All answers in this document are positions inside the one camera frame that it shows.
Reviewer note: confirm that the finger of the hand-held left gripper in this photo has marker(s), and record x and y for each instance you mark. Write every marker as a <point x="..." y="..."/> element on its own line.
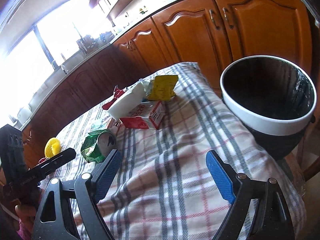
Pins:
<point x="56" y="161"/>

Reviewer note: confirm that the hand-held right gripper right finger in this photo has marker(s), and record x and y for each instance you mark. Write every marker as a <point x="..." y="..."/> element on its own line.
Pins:
<point x="220" y="176"/>

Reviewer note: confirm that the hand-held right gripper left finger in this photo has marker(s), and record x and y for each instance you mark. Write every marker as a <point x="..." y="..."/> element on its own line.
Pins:
<point x="108" y="173"/>

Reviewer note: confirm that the round dark waste bin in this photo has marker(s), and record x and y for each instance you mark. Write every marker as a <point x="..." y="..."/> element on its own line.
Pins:
<point x="267" y="127"/>

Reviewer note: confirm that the person's left hand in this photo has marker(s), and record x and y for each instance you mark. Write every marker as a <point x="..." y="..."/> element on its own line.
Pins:
<point x="25" y="212"/>

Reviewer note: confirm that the yellow fluted paper cup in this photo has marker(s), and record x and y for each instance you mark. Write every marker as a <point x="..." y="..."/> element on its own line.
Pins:
<point x="53" y="147"/>

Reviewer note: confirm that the crushed green can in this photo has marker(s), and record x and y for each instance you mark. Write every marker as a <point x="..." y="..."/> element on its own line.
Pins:
<point x="96" y="146"/>

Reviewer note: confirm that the plaid cloth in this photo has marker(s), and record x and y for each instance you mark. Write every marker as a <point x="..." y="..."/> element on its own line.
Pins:
<point x="175" y="155"/>

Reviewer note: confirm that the clear plastic wrapper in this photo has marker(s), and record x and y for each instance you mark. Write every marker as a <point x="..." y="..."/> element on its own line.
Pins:
<point x="98" y="125"/>

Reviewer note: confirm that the flattened printed paper box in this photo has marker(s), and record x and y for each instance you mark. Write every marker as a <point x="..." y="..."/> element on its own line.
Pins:
<point x="140" y="111"/>

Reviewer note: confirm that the white foam block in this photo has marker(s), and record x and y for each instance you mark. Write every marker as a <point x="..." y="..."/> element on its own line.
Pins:
<point x="126" y="102"/>

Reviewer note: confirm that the red and white carton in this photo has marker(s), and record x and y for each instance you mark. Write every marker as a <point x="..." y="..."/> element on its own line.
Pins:
<point x="157" y="115"/>

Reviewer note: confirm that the small red wrapper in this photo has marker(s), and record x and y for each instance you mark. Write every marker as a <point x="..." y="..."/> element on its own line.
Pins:
<point x="115" y="96"/>

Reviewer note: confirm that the yellow snack packet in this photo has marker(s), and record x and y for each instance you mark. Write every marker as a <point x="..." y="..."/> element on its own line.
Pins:
<point x="162" y="87"/>

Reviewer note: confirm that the metal kitchen faucet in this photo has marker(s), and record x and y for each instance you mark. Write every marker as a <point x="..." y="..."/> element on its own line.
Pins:
<point x="81" y="41"/>

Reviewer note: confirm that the wooden kitchen base cabinet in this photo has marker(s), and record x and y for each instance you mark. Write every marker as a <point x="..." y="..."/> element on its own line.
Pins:
<point x="190" y="37"/>

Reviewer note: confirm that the speckled kitchen countertop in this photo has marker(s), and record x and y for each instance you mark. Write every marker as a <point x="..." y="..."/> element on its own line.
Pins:
<point x="130" y="28"/>

